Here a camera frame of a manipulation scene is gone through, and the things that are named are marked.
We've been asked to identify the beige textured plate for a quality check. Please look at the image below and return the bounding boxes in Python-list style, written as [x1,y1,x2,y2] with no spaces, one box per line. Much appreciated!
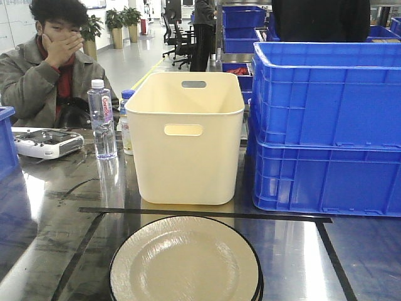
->
[109,216,264,300]

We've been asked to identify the cream plastic storage bin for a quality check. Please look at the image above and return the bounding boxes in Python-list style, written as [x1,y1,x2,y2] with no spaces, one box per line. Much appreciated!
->
[126,71,244,205]

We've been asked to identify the small blue capped bottle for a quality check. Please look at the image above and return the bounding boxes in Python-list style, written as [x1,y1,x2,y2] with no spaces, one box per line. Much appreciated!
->
[120,89,135,156]

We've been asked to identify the standing person in background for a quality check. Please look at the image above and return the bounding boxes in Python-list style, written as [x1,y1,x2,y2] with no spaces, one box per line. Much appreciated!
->
[190,0,217,72]

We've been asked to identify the clear water bottle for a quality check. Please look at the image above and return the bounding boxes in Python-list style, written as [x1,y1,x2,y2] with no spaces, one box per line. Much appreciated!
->
[87,79,117,160]

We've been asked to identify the black office chair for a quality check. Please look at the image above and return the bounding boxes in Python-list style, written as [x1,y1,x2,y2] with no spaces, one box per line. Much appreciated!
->
[162,14,195,70]

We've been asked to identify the blue plastic crate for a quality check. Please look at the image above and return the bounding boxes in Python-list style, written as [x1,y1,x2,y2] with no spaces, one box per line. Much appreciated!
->
[251,42,400,151]

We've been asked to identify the stacked blue crate bottom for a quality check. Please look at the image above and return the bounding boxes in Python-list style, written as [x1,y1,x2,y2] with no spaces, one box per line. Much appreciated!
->
[246,115,401,218]

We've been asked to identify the white remote controller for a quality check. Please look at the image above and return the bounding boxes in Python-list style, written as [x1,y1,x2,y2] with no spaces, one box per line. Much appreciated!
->
[11,127,85,160]

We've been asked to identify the seated man grey jacket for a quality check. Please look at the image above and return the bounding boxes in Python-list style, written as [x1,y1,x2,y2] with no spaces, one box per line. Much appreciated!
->
[1,1,111,128]

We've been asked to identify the small blue bin left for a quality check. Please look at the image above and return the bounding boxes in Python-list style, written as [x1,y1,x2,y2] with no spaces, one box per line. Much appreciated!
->
[0,107,19,181]

